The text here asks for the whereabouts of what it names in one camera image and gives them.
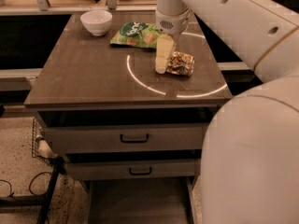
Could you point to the black table leg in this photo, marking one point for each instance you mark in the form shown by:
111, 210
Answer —
43, 200

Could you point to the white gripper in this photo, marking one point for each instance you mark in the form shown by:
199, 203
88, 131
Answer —
173, 23

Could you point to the white ceramic bowl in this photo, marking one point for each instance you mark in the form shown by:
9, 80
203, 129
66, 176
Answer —
97, 22

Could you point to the grey drawer cabinet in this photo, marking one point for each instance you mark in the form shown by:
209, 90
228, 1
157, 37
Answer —
88, 82

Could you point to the wire mesh basket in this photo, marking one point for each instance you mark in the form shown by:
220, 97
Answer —
40, 149

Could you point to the black lower drawer handle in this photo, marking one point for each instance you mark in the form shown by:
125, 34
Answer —
140, 171

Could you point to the lower grey drawer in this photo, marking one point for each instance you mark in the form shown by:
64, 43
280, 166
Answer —
120, 169

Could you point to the upper grey drawer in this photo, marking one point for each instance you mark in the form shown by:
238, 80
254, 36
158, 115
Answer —
106, 139

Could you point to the crushed orange soda can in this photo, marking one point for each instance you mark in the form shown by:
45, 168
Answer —
180, 64

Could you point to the black upper drawer handle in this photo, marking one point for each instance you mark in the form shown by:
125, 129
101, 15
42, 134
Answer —
134, 139

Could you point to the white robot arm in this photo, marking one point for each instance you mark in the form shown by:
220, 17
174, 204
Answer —
250, 157

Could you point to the green chip bag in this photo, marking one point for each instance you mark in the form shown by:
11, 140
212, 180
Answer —
137, 34

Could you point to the bottom open grey drawer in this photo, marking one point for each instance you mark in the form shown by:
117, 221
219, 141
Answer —
166, 200

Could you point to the black drawer handle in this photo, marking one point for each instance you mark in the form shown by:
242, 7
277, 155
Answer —
140, 171
134, 139

